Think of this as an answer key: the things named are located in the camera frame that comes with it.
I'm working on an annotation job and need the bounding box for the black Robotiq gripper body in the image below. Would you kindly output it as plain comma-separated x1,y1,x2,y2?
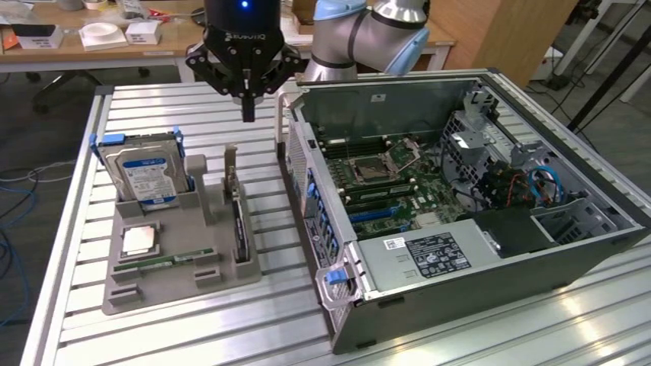
203,0,285,96

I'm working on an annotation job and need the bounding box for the Nvidia graphics card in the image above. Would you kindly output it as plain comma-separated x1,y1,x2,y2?
223,143,252,265

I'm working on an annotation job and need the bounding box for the white booklet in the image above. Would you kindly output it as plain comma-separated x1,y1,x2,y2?
280,15,315,46

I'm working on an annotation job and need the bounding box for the white labelled carton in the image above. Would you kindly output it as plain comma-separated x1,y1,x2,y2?
124,21,164,46

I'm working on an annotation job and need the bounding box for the brown cardboard box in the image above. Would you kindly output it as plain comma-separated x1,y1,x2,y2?
292,0,317,26

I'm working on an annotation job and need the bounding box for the clear bag with parts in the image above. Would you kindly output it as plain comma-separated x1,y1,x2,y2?
115,0,153,20

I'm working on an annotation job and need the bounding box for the white square round-hole holder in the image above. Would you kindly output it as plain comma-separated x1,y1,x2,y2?
79,21,131,52

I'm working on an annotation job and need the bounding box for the white box with black lid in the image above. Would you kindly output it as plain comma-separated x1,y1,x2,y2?
11,23,65,50

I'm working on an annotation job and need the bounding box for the black office chair base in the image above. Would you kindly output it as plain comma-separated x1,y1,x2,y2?
24,65,152,114

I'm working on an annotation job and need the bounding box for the CPU socket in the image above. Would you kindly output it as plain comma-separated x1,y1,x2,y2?
349,155,396,185

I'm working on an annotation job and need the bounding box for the hard disk with blue caddy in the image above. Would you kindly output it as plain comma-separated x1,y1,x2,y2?
88,127,197,211

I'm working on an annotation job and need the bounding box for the metal socket cover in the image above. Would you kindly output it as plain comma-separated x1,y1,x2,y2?
383,136,427,173

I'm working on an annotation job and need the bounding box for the orange white box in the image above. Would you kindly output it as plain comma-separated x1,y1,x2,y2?
0,28,20,55

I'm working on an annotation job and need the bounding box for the green RAM stick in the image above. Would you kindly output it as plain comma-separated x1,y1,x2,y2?
112,248,215,272
347,188,415,203

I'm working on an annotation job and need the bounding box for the perforated metal disk bay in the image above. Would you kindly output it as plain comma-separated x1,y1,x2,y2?
439,110,516,194

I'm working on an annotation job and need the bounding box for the long black expansion slot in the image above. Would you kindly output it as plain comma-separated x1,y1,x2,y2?
345,201,400,214

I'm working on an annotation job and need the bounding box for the wooden cabinet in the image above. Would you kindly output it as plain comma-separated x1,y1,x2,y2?
431,0,580,92

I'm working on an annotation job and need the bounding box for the green motherboard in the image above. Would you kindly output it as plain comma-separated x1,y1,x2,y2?
313,129,477,240

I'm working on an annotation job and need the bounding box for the blue expansion slot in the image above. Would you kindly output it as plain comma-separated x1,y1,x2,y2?
349,208,404,225

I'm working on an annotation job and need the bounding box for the grey printed parts rack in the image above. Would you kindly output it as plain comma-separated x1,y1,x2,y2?
100,153,264,316

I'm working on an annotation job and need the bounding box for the silver CPU chip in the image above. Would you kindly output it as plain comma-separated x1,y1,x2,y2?
121,225,157,255

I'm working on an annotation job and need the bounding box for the black power adaptor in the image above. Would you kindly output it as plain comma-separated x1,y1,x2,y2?
546,75,575,92

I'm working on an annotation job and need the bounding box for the silver power supply unit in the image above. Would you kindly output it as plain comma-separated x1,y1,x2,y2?
353,219,504,297

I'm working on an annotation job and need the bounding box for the black stand pole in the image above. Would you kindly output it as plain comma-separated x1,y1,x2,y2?
566,21,651,133

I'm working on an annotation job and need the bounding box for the grey metal disk bay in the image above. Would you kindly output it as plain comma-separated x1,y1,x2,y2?
528,197,619,247

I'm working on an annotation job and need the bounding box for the open black PC case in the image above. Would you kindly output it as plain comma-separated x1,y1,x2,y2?
273,67,651,355

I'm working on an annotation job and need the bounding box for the wooden desk with white frame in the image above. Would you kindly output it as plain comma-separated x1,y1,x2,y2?
0,0,457,83

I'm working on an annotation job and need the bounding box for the grey floor cable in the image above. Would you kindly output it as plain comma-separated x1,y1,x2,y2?
0,159,77,185

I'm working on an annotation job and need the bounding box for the white desk frame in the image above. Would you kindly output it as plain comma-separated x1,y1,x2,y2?
551,0,651,104

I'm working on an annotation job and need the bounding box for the red black wire bundle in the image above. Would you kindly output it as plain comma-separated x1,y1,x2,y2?
505,173,534,209

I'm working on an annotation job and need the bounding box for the blue SATA wire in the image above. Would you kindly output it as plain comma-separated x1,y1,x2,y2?
525,165,567,205

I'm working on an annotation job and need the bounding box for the blue floor cable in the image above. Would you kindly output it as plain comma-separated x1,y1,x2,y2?
0,181,41,329

